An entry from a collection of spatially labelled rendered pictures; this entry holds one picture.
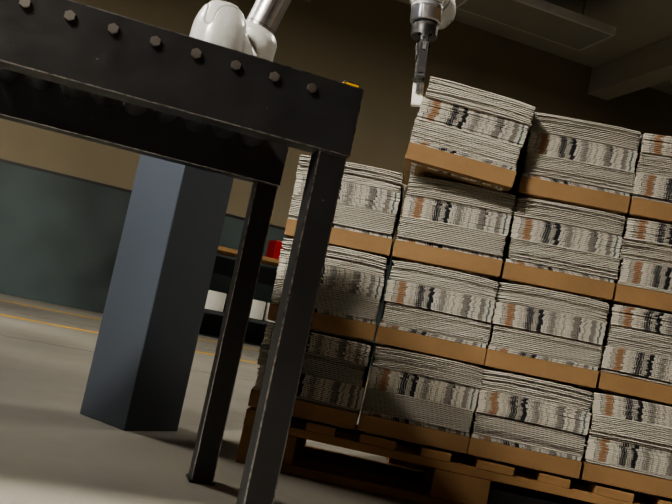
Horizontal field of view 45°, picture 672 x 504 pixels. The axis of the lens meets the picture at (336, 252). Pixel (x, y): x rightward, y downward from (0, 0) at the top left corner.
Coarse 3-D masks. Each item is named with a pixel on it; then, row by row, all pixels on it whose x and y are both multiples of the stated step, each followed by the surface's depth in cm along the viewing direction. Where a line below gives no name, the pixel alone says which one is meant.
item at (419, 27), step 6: (414, 24) 226; (420, 24) 225; (426, 24) 224; (432, 24) 225; (414, 30) 226; (420, 30) 224; (426, 30) 224; (432, 30) 225; (414, 36) 227; (420, 36) 225; (426, 36) 224; (432, 36) 226
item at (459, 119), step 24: (432, 96) 208; (456, 96) 207; (480, 96) 207; (432, 120) 209; (456, 120) 208; (480, 120) 207; (504, 120) 207; (528, 120) 206; (432, 144) 207; (456, 144) 207; (480, 144) 207; (504, 144) 206; (408, 168) 219; (432, 168) 208
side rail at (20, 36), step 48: (0, 0) 119; (48, 0) 121; (0, 48) 119; (48, 48) 121; (96, 48) 123; (144, 48) 125; (192, 48) 127; (144, 96) 125; (192, 96) 127; (240, 96) 129; (288, 96) 132; (336, 96) 134; (288, 144) 135; (336, 144) 134
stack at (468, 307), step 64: (384, 192) 212; (448, 192) 212; (384, 256) 215; (512, 256) 209; (576, 256) 208; (640, 256) 207; (384, 320) 209; (448, 320) 208; (512, 320) 207; (576, 320) 206; (640, 320) 205; (256, 384) 210; (320, 384) 209; (384, 384) 208; (448, 384) 207; (512, 384) 206; (576, 384) 205; (320, 448) 243; (384, 448) 206; (576, 448) 203; (640, 448) 202
